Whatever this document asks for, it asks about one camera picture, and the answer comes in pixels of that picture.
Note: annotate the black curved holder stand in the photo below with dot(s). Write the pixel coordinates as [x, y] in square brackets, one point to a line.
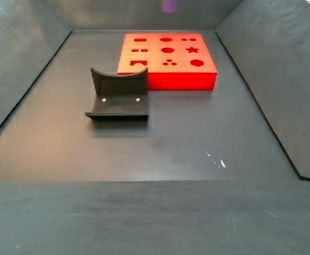
[121, 96]

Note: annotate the red shape sorter block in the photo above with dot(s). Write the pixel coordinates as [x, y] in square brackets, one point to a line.
[176, 58]

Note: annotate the purple tape strip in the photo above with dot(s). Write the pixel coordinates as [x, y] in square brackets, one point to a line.
[168, 6]

